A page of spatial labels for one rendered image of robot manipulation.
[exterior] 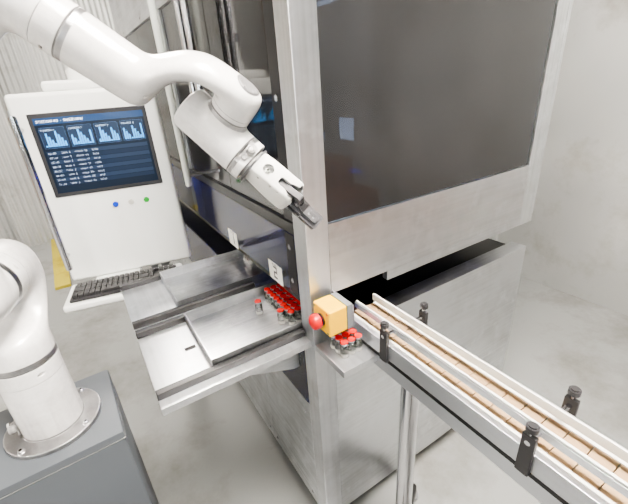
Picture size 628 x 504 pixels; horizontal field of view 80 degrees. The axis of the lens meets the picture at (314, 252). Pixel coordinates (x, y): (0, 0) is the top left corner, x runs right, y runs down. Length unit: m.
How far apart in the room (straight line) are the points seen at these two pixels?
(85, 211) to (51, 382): 0.96
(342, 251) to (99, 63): 0.63
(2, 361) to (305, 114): 0.76
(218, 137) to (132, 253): 1.19
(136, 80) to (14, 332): 0.54
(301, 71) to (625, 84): 2.33
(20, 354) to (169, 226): 1.01
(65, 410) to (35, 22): 0.74
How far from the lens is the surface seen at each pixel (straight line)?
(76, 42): 0.75
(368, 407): 1.37
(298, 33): 0.83
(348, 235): 0.96
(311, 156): 0.85
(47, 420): 1.03
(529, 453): 0.80
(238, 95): 0.70
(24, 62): 5.26
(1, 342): 0.95
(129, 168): 1.74
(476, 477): 1.93
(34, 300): 0.97
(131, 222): 1.80
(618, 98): 2.93
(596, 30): 2.99
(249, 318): 1.18
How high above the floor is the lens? 1.54
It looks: 25 degrees down
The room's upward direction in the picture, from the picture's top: 4 degrees counter-clockwise
